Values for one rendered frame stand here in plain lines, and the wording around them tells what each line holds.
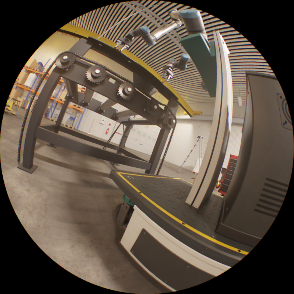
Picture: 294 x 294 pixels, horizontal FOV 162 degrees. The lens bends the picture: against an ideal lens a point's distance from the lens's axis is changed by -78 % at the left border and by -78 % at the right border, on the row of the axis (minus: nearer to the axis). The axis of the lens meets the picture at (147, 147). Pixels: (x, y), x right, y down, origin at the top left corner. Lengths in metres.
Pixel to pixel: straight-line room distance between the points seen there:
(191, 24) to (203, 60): 0.30
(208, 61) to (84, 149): 1.12
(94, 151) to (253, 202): 0.90
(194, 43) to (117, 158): 1.06
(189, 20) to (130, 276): 1.37
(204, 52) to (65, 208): 1.27
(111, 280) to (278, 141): 0.64
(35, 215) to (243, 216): 0.75
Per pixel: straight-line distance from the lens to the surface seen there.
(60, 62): 0.93
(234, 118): 11.15
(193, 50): 0.85
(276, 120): 0.37
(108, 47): 1.07
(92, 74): 0.83
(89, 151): 0.83
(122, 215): 0.52
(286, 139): 0.36
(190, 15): 0.92
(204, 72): 0.95
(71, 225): 0.59
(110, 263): 0.50
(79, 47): 1.08
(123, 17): 9.54
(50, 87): 0.89
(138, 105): 0.97
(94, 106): 1.80
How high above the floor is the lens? 0.46
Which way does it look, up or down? 2 degrees up
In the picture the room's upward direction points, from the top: 20 degrees clockwise
